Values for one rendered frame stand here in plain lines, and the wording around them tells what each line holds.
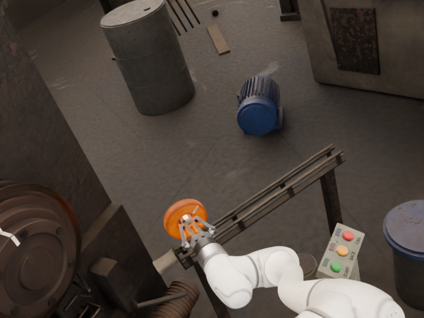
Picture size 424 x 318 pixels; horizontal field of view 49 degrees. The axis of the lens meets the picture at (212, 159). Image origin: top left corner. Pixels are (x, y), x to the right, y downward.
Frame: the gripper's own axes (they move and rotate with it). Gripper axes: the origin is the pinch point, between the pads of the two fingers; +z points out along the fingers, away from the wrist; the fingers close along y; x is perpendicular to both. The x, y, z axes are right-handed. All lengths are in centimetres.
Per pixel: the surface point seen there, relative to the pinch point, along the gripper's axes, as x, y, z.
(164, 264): -24.5, -13.5, 7.3
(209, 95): -104, 95, 233
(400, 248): -50, 72, -26
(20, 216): 33, -43, -2
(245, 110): -69, 87, 138
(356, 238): -32, 54, -23
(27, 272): 22, -48, -13
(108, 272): -13.0, -32.8, 7.1
